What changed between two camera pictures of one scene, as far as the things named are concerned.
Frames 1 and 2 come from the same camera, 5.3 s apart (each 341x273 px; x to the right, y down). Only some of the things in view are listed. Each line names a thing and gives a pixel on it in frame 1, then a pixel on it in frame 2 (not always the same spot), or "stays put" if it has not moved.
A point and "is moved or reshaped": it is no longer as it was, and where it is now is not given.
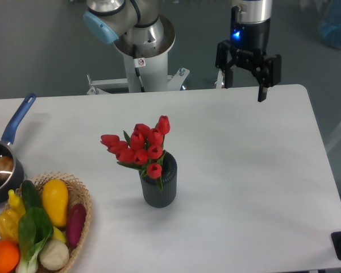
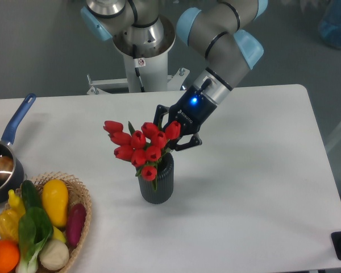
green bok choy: x=35 y=228 stays put
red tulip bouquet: x=144 y=149 is moved or reshaped
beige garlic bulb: x=54 y=255 stays put
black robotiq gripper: x=249 y=42 to x=191 y=111
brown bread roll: x=0 y=168 stays put
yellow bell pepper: x=7 y=223 stays put
